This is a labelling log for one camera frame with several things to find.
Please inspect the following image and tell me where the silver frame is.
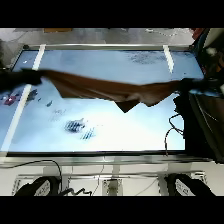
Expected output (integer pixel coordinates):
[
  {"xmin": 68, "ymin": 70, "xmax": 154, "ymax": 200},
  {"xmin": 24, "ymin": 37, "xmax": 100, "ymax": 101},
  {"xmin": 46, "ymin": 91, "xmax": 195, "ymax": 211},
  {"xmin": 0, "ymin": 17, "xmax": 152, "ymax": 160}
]
[{"xmin": 0, "ymin": 155, "xmax": 224, "ymax": 197}]

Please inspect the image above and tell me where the black cable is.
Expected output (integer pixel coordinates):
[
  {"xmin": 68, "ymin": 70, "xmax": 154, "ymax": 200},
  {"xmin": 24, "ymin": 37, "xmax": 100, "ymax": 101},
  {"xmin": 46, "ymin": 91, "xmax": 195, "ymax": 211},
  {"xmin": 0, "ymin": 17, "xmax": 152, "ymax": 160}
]
[
  {"xmin": 59, "ymin": 187, "xmax": 93, "ymax": 197},
  {"xmin": 0, "ymin": 159, "xmax": 63, "ymax": 178},
  {"xmin": 163, "ymin": 113, "xmax": 185, "ymax": 157}
]

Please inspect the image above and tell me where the brown garment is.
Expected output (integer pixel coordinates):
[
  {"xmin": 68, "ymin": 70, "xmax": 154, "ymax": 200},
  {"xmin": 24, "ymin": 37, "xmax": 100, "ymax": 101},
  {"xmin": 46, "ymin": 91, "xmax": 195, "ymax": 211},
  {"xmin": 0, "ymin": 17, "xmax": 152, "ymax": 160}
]
[{"xmin": 39, "ymin": 69, "xmax": 183, "ymax": 114}]

